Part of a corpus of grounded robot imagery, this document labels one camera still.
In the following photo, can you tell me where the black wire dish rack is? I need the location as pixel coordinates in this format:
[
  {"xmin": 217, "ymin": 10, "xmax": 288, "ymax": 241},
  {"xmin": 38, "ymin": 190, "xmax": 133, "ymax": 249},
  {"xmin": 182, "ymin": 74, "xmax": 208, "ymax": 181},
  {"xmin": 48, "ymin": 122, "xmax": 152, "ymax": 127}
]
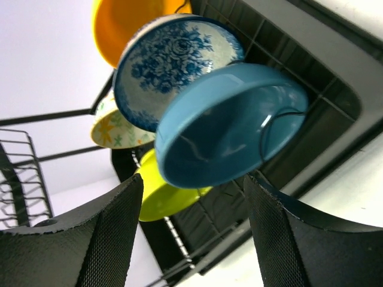
[{"xmin": 0, "ymin": 0, "xmax": 309, "ymax": 287}]

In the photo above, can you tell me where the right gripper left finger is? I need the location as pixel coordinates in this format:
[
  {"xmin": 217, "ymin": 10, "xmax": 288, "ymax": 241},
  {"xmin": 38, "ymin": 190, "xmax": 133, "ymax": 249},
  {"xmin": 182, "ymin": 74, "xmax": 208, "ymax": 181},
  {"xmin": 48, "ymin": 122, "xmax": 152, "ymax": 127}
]
[{"xmin": 1, "ymin": 174, "xmax": 144, "ymax": 287}]

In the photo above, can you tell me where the lime green bowl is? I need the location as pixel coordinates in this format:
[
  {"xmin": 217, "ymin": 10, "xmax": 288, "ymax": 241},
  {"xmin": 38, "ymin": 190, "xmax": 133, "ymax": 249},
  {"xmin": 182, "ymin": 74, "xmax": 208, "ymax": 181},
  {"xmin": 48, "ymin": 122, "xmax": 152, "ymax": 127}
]
[{"xmin": 136, "ymin": 149, "xmax": 212, "ymax": 222}]

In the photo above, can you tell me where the plain blue bowl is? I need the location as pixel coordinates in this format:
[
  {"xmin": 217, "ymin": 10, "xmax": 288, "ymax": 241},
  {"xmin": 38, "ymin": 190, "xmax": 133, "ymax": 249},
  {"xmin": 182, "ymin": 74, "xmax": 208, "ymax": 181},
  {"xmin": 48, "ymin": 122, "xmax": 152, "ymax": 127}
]
[{"xmin": 154, "ymin": 63, "xmax": 309, "ymax": 188}]

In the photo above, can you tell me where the blue floral white bowl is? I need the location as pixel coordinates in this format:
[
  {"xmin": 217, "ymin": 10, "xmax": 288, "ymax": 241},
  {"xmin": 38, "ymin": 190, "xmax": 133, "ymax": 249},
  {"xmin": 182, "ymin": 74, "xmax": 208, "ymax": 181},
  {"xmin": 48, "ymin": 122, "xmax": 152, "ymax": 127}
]
[{"xmin": 113, "ymin": 14, "xmax": 245, "ymax": 132}]

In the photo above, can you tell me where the black plastic drain tray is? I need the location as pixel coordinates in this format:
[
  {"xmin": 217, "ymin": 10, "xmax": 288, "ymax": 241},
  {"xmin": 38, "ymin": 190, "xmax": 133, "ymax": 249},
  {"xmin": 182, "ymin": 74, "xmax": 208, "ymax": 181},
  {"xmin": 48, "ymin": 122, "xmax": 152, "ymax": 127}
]
[{"xmin": 126, "ymin": 1, "xmax": 382, "ymax": 277}]

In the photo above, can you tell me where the yellow floral white bowl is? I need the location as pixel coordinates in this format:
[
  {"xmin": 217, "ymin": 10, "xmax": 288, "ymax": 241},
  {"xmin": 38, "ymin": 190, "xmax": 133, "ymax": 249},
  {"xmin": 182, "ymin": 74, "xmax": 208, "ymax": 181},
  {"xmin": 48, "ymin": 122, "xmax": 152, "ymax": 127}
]
[{"xmin": 90, "ymin": 90, "xmax": 155, "ymax": 149}]

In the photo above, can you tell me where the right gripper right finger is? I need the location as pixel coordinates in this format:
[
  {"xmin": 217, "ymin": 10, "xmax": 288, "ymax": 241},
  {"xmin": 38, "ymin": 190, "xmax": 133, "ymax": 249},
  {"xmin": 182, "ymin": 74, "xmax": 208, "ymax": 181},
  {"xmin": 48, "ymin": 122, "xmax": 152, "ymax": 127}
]
[{"xmin": 244, "ymin": 175, "xmax": 382, "ymax": 286}]

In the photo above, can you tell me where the orange bowl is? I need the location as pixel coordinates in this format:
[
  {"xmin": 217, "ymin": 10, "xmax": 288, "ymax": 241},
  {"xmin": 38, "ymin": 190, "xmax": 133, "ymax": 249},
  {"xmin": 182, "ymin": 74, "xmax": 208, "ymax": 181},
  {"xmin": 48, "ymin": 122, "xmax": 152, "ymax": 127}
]
[{"xmin": 91, "ymin": 0, "xmax": 192, "ymax": 68}]

